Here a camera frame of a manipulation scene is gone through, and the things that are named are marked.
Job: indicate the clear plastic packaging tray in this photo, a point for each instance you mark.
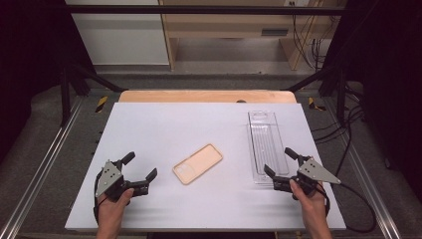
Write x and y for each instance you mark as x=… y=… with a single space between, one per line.
x=267 y=146

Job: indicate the person's right hand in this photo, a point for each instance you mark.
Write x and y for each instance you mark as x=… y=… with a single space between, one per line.
x=312 y=204

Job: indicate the beige phone case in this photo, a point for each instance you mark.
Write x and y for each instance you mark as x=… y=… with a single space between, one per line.
x=197 y=163

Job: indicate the black horizontal frame bar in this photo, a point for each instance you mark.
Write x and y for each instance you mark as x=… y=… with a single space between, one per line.
x=199 y=10

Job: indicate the yellow black floor tape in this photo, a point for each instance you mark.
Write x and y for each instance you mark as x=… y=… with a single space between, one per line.
x=313 y=103
x=101 y=104

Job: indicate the black curtain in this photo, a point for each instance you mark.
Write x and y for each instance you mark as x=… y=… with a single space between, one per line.
x=30 y=66
x=388 y=83

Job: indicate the black frame post with brace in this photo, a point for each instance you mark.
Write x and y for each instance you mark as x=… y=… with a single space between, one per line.
x=65 y=96
x=340 y=96

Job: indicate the white table board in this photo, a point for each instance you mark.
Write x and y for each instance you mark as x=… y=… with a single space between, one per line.
x=185 y=132

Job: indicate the wooden desk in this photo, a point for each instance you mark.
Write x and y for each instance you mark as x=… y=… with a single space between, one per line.
x=229 y=25

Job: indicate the light wooden table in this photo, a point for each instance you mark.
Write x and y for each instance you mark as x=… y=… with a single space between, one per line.
x=199 y=96

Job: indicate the person's left hand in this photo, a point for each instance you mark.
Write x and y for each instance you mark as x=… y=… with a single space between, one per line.
x=112 y=209

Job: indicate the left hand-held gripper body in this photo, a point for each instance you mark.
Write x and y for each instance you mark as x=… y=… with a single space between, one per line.
x=107 y=177

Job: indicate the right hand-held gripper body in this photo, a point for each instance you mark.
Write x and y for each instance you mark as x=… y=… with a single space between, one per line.
x=315 y=172

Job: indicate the aluminium floor rail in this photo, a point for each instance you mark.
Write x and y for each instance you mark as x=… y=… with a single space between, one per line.
x=40 y=172
x=368 y=186

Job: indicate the white cabinet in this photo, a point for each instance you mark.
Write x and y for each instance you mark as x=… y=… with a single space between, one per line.
x=122 y=36

